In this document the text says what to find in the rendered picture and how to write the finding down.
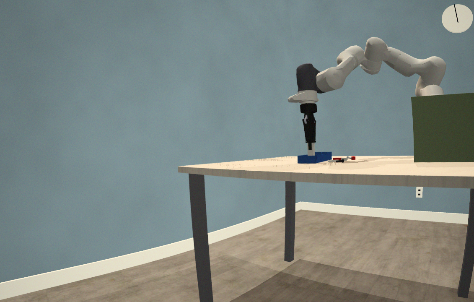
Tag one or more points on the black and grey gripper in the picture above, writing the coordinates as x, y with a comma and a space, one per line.
309, 124

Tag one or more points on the blue bin rack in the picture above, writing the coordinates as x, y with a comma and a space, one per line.
319, 157

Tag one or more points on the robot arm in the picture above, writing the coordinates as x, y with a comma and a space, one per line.
310, 81

